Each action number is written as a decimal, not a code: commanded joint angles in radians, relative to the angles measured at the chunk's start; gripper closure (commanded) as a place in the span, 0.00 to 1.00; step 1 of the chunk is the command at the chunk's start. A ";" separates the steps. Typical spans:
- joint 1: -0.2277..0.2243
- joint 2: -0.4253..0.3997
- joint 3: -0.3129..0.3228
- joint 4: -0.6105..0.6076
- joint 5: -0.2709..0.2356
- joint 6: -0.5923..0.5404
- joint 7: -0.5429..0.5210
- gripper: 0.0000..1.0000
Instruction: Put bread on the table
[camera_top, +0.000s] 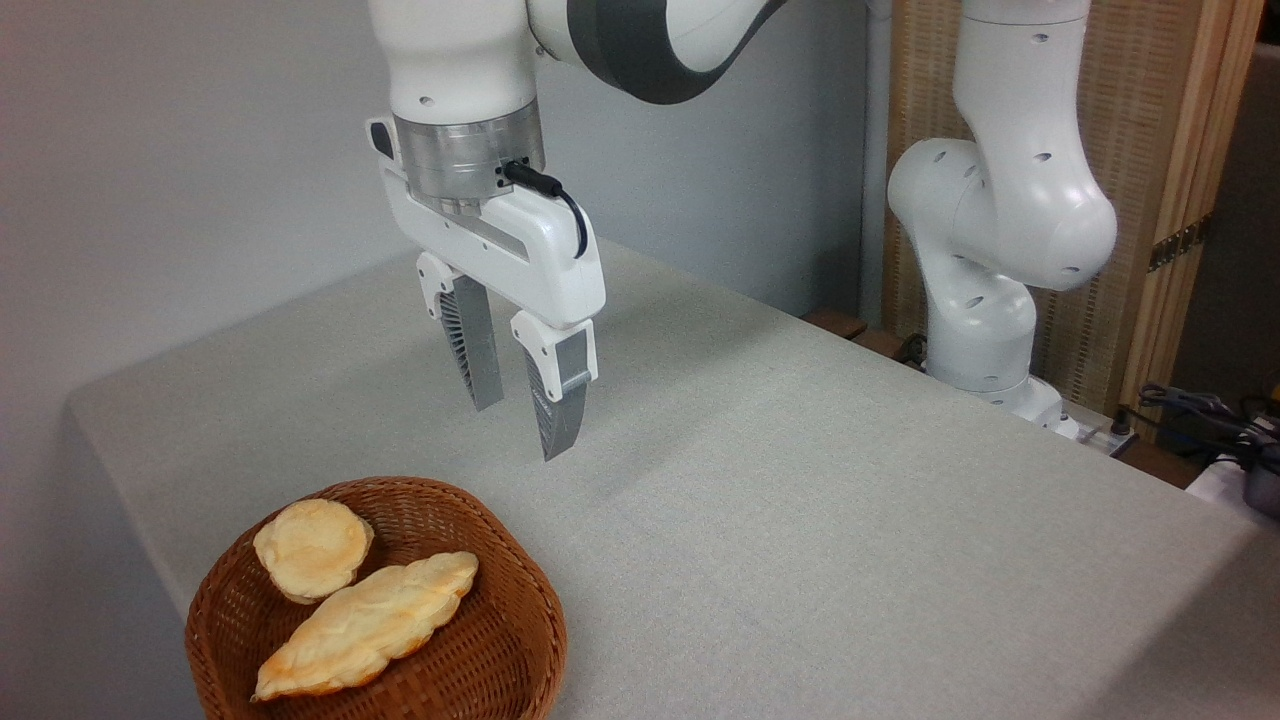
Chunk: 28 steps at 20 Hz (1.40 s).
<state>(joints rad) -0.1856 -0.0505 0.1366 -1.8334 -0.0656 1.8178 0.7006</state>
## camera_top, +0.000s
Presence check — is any dark grey round object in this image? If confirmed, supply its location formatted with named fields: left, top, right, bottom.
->
left=1243, top=440, right=1280, bottom=519

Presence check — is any black cable bundle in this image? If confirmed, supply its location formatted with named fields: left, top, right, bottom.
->
left=1125, top=383, right=1280, bottom=471

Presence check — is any long braided bread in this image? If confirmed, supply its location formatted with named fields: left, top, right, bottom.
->
left=251, top=551, right=480, bottom=702

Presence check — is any woven wooden folding screen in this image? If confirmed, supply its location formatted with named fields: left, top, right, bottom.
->
left=885, top=0, right=1266, bottom=416

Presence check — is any small round bread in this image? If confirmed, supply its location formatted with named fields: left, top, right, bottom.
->
left=253, top=499, right=375, bottom=605

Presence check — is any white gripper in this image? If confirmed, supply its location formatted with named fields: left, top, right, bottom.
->
left=366, top=115, right=607, bottom=462

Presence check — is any brown wooden block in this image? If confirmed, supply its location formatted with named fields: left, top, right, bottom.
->
left=803, top=308, right=869, bottom=341

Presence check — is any brown wicker basket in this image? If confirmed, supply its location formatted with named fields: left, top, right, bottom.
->
left=185, top=477, right=568, bottom=720

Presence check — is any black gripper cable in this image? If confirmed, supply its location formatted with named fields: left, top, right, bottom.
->
left=503, top=160, right=591, bottom=259

